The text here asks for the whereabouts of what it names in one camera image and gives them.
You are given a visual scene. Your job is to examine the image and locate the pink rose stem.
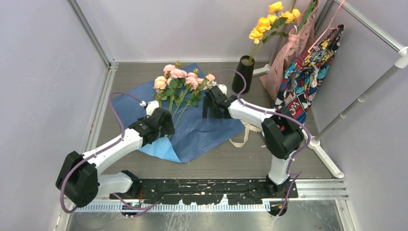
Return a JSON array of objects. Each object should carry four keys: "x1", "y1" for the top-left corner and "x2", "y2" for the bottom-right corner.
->
[
  {"x1": 192, "y1": 74, "x2": 215, "y2": 107},
  {"x1": 173, "y1": 68, "x2": 199, "y2": 127},
  {"x1": 153, "y1": 76, "x2": 167, "y2": 107},
  {"x1": 163, "y1": 61, "x2": 187, "y2": 112}
]

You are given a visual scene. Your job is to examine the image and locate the cream ribbon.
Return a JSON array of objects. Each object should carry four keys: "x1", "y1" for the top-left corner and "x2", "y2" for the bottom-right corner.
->
[{"x1": 228, "y1": 121, "x2": 262, "y2": 148}]

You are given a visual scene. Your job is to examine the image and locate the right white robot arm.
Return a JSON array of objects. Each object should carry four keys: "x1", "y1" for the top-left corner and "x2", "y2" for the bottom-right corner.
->
[{"x1": 203, "y1": 85, "x2": 304, "y2": 198}]

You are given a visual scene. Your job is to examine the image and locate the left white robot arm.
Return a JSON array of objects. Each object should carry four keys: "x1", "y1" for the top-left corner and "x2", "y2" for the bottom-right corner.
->
[{"x1": 56, "y1": 107, "x2": 175, "y2": 207}]

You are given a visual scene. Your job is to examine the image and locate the black vase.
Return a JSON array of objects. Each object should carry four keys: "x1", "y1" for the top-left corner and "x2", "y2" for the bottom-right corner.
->
[{"x1": 232, "y1": 55, "x2": 255, "y2": 94}]

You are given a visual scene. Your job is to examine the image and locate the yellow flowers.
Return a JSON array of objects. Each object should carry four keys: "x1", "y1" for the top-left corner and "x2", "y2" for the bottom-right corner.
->
[{"x1": 247, "y1": 1, "x2": 301, "y2": 64}]

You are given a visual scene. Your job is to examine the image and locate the colourful cartoon print garment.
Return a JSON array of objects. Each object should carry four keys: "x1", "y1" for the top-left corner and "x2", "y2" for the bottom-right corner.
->
[{"x1": 273, "y1": 24, "x2": 344, "y2": 124}]

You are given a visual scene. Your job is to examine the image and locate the pink garment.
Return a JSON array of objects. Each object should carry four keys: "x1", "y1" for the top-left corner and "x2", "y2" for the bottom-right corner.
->
[{"x1": 260, "y1": 2, "x2": 319, "y2": 100}]

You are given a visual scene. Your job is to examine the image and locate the green clothes hanger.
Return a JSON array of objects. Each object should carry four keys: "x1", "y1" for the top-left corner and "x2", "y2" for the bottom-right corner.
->
[{"x1": 296, "y1": 0, "x2": 319, "y2": 34}]

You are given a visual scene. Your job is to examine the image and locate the pink clothes hanger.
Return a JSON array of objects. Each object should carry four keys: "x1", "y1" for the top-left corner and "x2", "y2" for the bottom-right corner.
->
[{"x1": 308, "y1": 0, "x2": 346, "y2": 53}]

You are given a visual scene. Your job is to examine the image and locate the white metal clothes rack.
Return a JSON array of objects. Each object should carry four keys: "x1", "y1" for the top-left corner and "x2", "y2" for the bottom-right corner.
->
[{"x1": 253, "y1": 0, "x2": 408, "y2": 179}]

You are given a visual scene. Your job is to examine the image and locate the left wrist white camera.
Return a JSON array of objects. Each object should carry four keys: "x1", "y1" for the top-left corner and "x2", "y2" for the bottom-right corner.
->
[{"x1": 140, "y1": 100, "x2": 160, "y2": 116}]

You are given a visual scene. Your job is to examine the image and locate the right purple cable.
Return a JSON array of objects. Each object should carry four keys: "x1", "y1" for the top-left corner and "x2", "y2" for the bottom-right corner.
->
[{"x1": 215, "y1": 69, "x2": 312, "y2": 218}]

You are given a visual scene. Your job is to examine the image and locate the purple cable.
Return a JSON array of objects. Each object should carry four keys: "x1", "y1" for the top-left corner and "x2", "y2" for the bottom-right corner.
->
[
  {"x1": 215, "y1": 69, "x2": 312, "y2": 218},
  {"x1": 60, "y1": 92, "x2": 162, "y2": 218}
]

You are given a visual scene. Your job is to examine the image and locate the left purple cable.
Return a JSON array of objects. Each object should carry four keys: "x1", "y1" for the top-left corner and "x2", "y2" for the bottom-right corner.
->
[{"x1": 60, "y1": 92, "x2": 162, "y2": 218}]

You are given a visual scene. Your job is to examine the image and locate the white slotted cable duct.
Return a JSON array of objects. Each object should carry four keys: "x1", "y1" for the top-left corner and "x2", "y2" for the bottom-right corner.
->
[{"x1": 76, "y1": 202, "x2": 270, "y2": 212}]

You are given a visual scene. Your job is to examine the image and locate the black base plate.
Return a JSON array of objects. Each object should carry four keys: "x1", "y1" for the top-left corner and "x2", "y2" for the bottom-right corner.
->
[{"x1": 119, "y1": 178, "x2": 298, "y2": 205}]

